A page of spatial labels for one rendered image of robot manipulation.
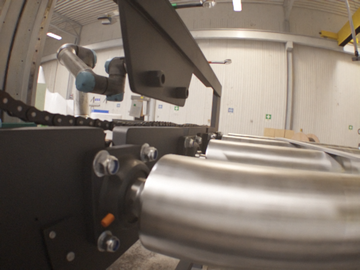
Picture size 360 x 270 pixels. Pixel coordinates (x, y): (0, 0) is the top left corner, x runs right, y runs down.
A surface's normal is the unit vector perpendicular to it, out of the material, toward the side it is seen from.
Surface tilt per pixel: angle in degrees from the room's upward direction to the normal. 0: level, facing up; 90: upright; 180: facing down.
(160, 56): 90
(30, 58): 90
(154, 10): 90
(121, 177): 52
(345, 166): 59
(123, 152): 90
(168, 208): 70
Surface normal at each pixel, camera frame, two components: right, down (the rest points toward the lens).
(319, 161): -0.18, -0.64
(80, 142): 0.95, 0.10
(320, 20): -0.32, 0.04
